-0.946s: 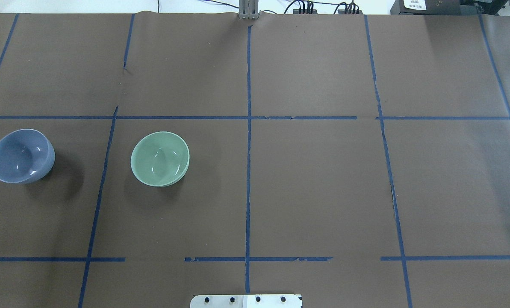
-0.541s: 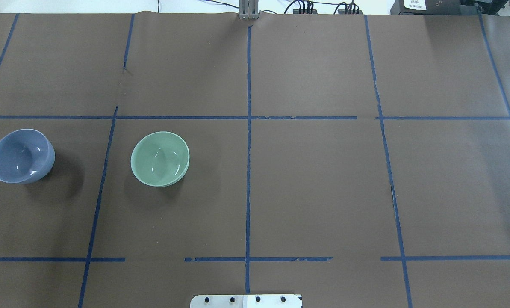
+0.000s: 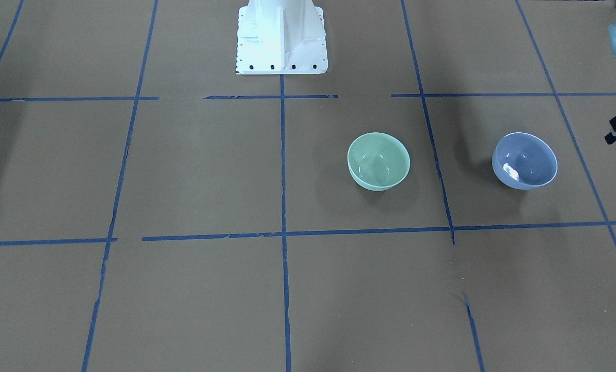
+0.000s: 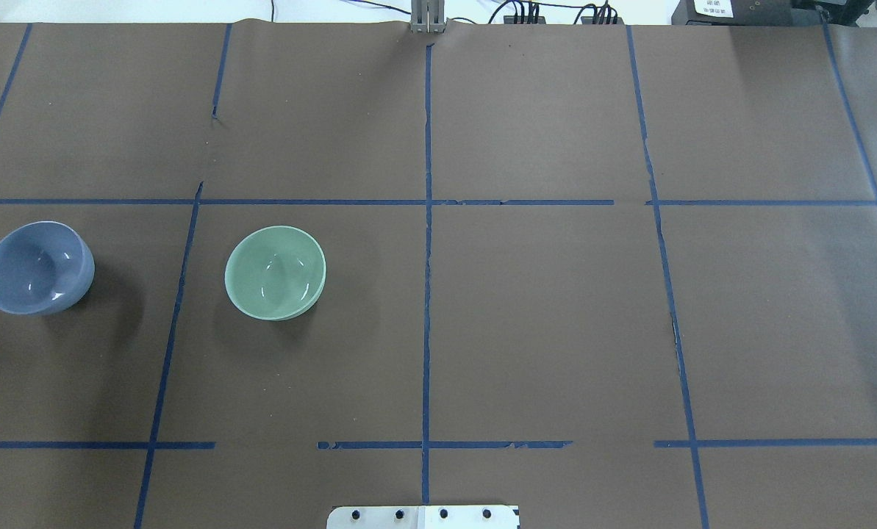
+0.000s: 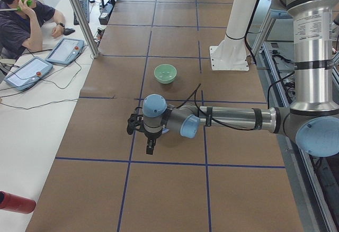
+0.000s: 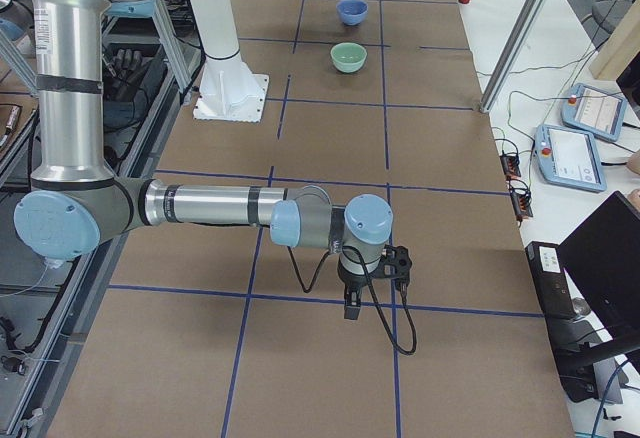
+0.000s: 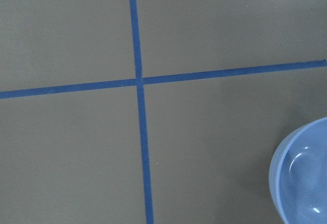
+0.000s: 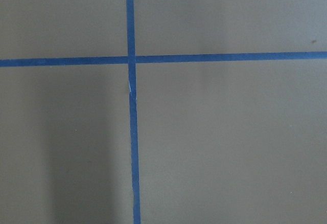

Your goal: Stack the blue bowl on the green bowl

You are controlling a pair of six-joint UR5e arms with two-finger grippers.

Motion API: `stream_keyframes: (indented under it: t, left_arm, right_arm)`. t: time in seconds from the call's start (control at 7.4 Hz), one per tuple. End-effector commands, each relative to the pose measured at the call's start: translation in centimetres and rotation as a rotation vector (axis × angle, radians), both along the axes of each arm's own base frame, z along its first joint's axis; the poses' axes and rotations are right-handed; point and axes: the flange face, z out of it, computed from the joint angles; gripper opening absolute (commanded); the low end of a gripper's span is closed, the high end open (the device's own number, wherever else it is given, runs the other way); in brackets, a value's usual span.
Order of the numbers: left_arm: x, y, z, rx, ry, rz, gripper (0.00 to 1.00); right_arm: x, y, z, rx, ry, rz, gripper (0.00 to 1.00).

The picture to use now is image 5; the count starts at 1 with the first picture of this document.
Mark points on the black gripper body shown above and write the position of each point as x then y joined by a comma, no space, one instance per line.
151,135

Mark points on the far blue teach pendant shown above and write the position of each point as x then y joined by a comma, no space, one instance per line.
65,51

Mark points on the seated person dark shirt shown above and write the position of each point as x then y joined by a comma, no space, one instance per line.
21,30

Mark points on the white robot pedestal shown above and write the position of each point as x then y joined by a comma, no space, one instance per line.
231,54

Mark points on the black computer mouse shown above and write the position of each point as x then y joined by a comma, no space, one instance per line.
68,31

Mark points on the green bowl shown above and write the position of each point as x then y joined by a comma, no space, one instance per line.
165,73

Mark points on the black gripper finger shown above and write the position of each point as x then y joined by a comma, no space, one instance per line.
148,146
151,146

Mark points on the near blue teach pendant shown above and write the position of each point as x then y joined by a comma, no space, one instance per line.
28,74

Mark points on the aluminium frame post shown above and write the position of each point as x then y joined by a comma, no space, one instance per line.
87,33

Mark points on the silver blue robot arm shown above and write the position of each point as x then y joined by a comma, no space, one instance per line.
310,121

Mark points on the blue teach pendant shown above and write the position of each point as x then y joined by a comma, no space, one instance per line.
65,51
28,74

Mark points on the green handheld tool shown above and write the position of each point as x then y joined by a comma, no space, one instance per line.
28,3

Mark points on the red cylinder bottle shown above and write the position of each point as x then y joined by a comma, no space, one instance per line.
15,203

